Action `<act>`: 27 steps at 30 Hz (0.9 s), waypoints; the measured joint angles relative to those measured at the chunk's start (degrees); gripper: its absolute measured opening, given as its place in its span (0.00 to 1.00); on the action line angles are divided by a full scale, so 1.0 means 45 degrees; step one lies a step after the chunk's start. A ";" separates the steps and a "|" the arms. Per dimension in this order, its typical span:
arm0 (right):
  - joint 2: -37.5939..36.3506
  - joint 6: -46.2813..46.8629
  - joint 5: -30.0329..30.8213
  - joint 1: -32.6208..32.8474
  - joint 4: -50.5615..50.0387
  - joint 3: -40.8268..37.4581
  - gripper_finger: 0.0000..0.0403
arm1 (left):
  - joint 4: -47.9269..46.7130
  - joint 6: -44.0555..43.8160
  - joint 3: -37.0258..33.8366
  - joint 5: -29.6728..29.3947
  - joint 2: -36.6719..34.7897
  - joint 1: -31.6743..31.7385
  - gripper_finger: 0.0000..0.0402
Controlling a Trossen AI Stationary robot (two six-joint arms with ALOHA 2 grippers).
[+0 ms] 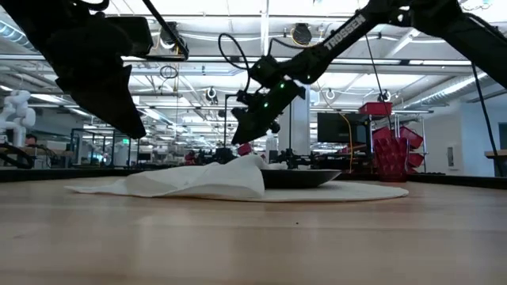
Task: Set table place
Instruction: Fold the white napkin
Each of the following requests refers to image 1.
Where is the white round plate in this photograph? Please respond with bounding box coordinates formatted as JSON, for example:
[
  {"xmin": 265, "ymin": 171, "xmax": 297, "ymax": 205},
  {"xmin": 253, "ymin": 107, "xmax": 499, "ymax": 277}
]
[{"xmin": 189, "ymin": 180, "xmax": 410, "ymax": 203}]

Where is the grey ribbed ceiling duct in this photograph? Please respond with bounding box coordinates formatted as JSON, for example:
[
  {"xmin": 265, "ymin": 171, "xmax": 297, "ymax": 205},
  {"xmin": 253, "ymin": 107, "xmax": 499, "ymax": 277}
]
[{"xmin": 0, "ymin": 19, "xmax": 36, "ymax": 52}]

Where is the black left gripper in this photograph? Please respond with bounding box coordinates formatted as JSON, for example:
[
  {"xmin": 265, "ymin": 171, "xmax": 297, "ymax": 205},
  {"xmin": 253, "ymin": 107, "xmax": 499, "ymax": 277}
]
[{"xmin": 47, "ymin": 19, "xmax": 147, "ymax": 139}]

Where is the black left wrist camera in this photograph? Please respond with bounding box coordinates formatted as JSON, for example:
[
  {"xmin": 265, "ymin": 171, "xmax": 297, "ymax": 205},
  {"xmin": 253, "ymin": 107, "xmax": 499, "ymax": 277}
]
[{"xmin": 105, "ymin": 15, "xmax": 154, "ymax": 57}]

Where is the wooden side desk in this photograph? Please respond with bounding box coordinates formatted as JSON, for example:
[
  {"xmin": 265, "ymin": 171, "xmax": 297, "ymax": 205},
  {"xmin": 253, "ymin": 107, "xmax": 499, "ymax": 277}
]
[{"xmin": 483, "ymin": 149, "xmax": 507, "ymax": 177}]

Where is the long ceiling light rail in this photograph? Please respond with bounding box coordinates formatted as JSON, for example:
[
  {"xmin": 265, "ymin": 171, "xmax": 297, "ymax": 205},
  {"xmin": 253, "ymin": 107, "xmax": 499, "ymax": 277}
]
[{"xmin": 0, "ymin": 54, "xmax": 507, "ymax": 67}]

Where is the yellow hanging cable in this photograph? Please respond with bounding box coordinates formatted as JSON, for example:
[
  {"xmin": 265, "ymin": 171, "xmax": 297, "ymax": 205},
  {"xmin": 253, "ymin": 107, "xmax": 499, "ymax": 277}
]
[{"xmin": 339, "ymin": 112, "xmax": 354, "ymax": 173}]

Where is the white square pillar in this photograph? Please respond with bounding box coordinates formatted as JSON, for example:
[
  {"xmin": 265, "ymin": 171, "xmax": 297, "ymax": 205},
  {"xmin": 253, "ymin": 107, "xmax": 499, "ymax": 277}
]
[{"xmin": 276, "ymin": 89, "xmax": 312, "ymax": 156}]

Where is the black ceiling cable reel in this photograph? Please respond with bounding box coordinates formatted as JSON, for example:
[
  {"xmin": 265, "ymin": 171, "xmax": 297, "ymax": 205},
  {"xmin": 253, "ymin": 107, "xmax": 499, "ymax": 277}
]
[
  {"xmin": 159, "ymin": 21, "xmax": 179, "ymax": 51},
  {"xmin": 291, "ymin": 22, "xmax": 314, "ymax": 47}
]

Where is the black robot station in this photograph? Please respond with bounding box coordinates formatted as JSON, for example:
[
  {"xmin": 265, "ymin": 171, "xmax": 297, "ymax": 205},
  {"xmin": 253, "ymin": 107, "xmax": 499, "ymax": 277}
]
[
  {"xmin": 213, "ymin": 146, "xmax": 238, "ymax": 165},
  {"xmin": 276, "ymin": 148, "xmax": 318, "ymax": 170}
]

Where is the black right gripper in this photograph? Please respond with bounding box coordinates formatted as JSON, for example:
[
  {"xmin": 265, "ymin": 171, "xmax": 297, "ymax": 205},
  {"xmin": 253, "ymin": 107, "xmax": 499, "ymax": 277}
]
[{"xmin": 231, "ymin": 55, "xmax": 306, "ymax": 144}]

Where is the blue and beige floral plate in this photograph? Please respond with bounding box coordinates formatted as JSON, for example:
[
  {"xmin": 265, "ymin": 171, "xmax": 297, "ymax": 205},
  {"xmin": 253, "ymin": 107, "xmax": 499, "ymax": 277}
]
[{"xmin": 259, "ymin": 168, "xmax": 342, "ymax": 190}]

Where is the white cloth napkin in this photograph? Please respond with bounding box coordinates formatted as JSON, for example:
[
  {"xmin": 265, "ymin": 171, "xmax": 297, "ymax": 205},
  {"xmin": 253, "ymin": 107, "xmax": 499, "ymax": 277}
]
[{"xmin": 65, "ymin": 154, "xmax": 286, "ymax": 199}]

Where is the black monitor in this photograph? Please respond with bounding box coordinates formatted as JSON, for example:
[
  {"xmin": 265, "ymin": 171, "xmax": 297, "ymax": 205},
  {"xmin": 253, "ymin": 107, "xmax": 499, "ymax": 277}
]
[{"xmin": 316, "ymin": 112, "xmax": 372, "ymax": 144}]

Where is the round silver ceiling duct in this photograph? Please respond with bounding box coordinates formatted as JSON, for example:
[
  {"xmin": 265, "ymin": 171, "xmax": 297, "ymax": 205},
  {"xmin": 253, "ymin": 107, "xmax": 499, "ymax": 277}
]
[{"xmin": 403, "ymin": 70, "xmax": 507, "ymax": 110}]

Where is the black hanging cable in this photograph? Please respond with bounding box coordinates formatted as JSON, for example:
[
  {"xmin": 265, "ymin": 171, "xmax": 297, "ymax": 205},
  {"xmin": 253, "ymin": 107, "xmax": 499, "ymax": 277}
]
[{"xmin": 470, "ymin": 62, "xmax": 505, "ymax": 176}]

